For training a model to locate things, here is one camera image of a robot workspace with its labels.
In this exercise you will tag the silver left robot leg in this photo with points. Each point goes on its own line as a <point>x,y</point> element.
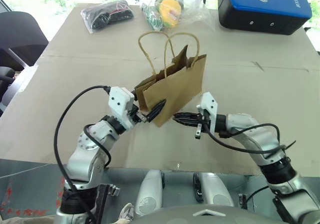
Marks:
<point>150,191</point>

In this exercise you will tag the silver right robot leg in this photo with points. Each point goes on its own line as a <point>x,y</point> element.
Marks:
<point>215,189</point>

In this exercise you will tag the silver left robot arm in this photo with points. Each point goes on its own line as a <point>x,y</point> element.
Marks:
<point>85,159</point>

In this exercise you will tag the green plush toy in plastic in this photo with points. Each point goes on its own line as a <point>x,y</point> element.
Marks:
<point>152,19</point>

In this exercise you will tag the brown cardboard table cover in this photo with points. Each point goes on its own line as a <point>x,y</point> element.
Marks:
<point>250,84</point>

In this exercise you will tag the black office chair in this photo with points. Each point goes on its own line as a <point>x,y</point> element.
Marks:
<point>20,39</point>

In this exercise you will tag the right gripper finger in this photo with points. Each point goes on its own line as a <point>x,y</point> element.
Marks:
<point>186,116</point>
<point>184,123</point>

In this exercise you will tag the blue and black case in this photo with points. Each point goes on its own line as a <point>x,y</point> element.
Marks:
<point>262,7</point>

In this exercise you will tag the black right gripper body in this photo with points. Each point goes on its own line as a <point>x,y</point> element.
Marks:
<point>201,121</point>

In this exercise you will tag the silver robot torso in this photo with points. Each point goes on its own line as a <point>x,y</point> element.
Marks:
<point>200,215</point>

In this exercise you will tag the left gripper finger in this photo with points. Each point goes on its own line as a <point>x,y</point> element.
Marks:
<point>157,109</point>

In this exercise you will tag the yellow plush toy in plastic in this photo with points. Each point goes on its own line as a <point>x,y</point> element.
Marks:
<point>170,11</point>

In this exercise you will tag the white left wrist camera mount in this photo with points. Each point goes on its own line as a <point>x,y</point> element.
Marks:
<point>120,101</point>

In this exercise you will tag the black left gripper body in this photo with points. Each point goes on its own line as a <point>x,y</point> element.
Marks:
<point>137,114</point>

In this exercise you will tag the silver robot leg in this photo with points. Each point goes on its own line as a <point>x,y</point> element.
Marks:
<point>150,191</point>
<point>215,189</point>

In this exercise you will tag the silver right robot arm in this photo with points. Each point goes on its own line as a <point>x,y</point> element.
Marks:
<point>252,128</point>

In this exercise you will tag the beige shoe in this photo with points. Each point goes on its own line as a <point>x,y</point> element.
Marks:
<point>126,212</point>

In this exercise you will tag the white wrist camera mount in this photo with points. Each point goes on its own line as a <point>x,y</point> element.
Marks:
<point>120,101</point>
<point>208,106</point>

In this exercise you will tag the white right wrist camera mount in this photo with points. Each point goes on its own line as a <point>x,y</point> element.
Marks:
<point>208,106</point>

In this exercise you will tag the black plush toy in plastic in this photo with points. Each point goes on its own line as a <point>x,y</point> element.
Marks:
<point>107,15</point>

